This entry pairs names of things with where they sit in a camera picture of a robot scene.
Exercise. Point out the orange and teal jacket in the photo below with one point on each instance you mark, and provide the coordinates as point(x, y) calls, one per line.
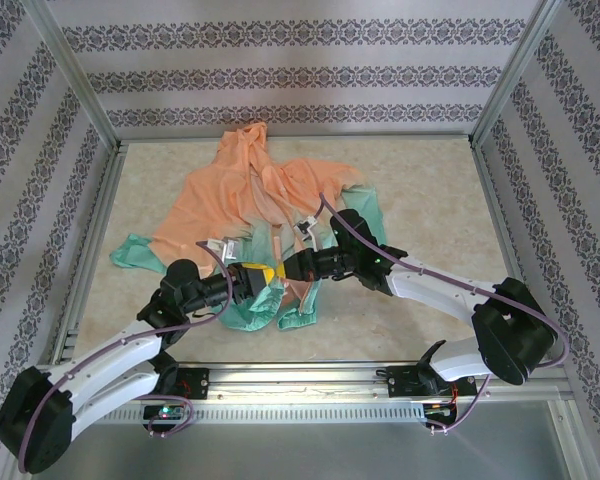
point(215, 190)

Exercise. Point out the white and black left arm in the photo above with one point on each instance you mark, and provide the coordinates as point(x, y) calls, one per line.
point(115, 352)

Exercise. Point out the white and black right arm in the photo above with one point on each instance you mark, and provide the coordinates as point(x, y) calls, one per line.
point(445, 292)

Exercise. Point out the circuit board with green light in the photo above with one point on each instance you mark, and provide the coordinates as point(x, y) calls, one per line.
point(165, 412)

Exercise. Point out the grey metal panel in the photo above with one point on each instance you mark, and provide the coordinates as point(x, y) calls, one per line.
point(300, 452)

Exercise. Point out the small dark circuit board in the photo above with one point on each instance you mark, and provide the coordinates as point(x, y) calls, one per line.
point(440, 409)

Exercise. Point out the aluminium table side rail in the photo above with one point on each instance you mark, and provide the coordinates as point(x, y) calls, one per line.
point(512, 225)
point(92, 250)

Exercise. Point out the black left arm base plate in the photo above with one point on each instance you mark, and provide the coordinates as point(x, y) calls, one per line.
point(195, 382)

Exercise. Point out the wide aluminium mounting rail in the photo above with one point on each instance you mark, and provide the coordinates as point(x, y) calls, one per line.
point(300, 380)

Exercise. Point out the thin aluminium cross rail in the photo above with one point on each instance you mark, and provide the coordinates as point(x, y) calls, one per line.
point(295, 136)

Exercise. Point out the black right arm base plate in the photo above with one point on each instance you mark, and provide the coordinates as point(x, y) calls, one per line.
point(402, 381)

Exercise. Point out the aluminium frame post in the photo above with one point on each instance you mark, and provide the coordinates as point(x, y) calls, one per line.
point(517, 70)
point(75, 75)

